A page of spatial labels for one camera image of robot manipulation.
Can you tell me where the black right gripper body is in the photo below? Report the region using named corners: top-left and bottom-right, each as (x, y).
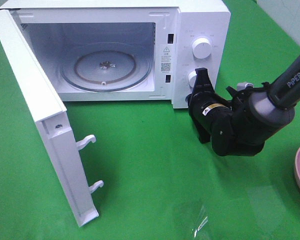
top-left (188, 84), bottom-right (232, 137)

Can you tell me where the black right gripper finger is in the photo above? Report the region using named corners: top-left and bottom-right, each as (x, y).
top-left (195, 67), bottom-right (213, 87)
top-left (190, 114), bottom-right (212, 144)

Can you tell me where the white microwave door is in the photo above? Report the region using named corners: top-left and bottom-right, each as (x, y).
top-left (0, 10), bottom-right (104, 227)

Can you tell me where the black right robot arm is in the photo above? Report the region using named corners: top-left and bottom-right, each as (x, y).
top-left (186, 55), bottom-right (300, 156)

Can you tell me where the lower white microwave knob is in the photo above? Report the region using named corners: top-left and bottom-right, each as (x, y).
top-left (187, 71), bottom-right (197, 88)

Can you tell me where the white microwave knob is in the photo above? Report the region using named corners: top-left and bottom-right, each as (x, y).
top-left (187, 71), bottom-right (197, 88)
top-left (192, 37), bottom-right (212, 59)

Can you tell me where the upper white microwave knob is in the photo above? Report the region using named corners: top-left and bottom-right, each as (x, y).
top-left (192, 37), bottom-right (212, 59)

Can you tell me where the warning label with QR code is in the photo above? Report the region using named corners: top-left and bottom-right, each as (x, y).
top-left (159, 44), bottom-right (173, 73)

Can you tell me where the clear tape strip front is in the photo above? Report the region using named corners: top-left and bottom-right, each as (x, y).
top-left (171, 200), bottom-right (210, 239)

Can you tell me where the glass microwave turntable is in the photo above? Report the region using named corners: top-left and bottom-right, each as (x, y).
top-left (61, 42), bottom-right (154, 92)

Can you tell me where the white microwave oven body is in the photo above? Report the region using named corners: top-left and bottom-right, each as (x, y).
top-left (0, 0), bottom-right (231, 109)

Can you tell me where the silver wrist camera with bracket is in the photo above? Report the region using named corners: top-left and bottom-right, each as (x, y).
top-left (236, 81), bottom-right (254, 92)

